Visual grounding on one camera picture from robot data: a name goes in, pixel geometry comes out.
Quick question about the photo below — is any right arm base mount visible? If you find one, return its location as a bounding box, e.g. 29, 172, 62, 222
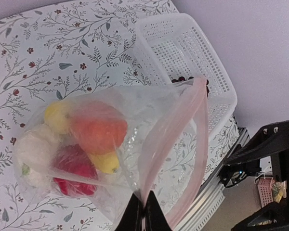
220, 120, 289, 186

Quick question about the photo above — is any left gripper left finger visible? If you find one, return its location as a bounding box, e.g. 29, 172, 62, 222
115, 193, 144, 231

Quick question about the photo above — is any yellow corn toy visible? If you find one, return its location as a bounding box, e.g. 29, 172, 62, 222
44, 101, 71, 135
88, 151, 120, 174

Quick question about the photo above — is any dark red grape bunch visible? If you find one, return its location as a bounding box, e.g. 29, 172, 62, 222
171, 76, 210, 98

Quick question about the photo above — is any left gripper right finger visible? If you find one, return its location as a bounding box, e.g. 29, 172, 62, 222
142, 191, 171, 231

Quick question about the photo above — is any orange pumpkin toy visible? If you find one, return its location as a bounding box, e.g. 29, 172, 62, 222
70, 101, 128, 155

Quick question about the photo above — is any floral table mat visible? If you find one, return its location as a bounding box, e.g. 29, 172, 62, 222
0, 0, 240, 231

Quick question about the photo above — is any white plastic basket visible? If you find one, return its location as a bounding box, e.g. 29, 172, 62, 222
133, 13, 237, 139

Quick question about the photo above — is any red pepper toy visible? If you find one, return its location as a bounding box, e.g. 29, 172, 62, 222
52, 144, 98, 197

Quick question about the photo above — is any white cauliflower toy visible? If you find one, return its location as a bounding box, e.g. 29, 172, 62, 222
15, 124, 62, 189

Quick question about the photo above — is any pink small basket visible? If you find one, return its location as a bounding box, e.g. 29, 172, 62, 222
257, 177, 273, 207

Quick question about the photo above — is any clear zip top bag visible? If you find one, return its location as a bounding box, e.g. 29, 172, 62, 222
13, 77, 209, 230

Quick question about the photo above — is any aluminium front rail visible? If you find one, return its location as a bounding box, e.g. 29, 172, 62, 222
174, 128, 250, 231

